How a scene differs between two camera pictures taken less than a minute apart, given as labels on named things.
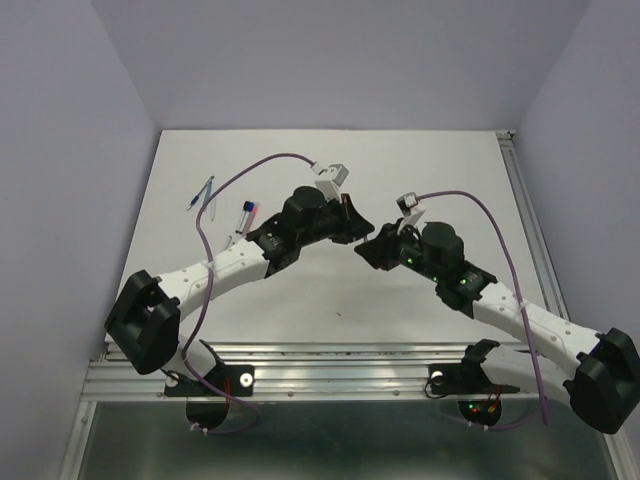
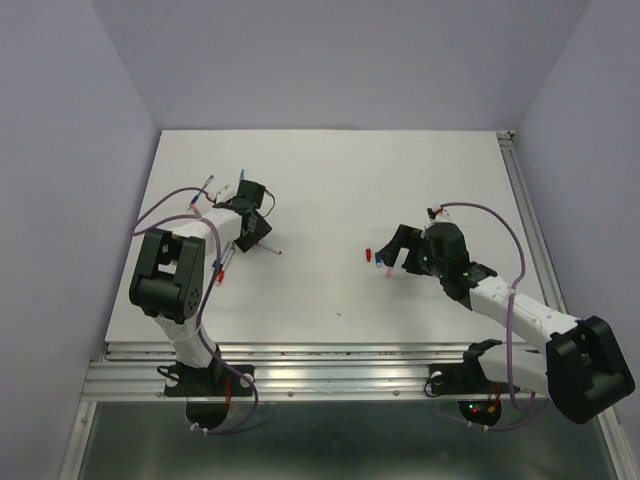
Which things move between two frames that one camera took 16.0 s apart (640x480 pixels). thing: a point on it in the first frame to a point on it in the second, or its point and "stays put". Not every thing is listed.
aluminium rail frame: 313,371 stays put
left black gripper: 352,225 to 262,230
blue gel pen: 195,199 stays put
